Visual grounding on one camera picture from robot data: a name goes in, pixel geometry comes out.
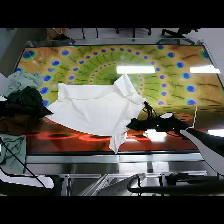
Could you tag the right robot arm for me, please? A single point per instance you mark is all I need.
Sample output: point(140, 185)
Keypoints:
point(200, 136)

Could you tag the silver frame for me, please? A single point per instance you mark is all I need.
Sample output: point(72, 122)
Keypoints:
point(100, 166)

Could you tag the pale green garment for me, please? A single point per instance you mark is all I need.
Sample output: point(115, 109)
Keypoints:
point(13, 151)

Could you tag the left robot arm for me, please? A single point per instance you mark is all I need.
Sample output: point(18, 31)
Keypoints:
point(23, 185)

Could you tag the black office chair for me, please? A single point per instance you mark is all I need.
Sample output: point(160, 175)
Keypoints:
point(180, 32)

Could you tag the dark green garment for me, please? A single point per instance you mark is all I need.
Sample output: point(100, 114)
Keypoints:
point(28, 100)

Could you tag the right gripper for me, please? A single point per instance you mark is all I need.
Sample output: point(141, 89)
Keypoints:
point(141, 124)

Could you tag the pale grey-green garment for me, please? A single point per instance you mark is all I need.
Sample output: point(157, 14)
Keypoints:
point(23, 81)

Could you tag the white shirt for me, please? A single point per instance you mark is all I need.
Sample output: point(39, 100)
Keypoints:
point(96, 110)

